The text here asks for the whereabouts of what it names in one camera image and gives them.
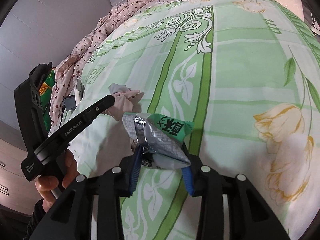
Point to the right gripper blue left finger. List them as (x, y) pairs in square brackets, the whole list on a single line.
[(136, 162)]

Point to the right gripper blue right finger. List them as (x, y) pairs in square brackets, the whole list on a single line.
[(188, 172)]

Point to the silver foil snack bag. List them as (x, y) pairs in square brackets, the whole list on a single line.
[(162, 138)]

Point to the pink tissue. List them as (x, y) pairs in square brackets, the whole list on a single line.
[(123, 100)]

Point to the person left hand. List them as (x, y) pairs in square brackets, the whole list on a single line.
[(46, 184)]

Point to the black power adapter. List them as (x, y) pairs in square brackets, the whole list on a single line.
[(69, 103)]

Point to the pink polka dot blanket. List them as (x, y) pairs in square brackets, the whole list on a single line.
[(67, 72)]

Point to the green floral folded quilt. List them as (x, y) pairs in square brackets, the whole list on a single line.
[(45, 94)]

